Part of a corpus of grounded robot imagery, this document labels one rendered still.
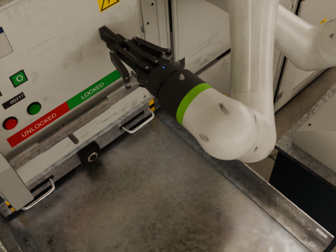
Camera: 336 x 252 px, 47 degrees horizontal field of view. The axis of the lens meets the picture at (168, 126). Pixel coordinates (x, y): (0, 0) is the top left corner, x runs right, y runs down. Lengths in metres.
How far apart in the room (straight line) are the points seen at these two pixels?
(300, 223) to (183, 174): 0.33
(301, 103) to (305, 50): 1.25
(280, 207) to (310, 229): 0.09
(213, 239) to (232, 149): 0.40
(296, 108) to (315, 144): 1.17
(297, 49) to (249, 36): 0.39
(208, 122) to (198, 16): 0.60
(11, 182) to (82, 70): 0.30
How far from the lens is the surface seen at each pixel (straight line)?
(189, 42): 1.25
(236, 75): 0.82
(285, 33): 1.16
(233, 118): 0.66
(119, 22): 0.94
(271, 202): 1.08
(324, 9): 2.01
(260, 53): 0.83
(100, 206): 1.08
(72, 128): 0.97
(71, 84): 0.95
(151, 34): 1.13
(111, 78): 1.01
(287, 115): 2.36
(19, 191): 0.91
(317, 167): 1.28
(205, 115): 0.68
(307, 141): 1.27
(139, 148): 1.16
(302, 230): 1.06
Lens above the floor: 1.80
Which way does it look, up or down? 53 degrees down
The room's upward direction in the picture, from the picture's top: 5 degrees counter-clockwise
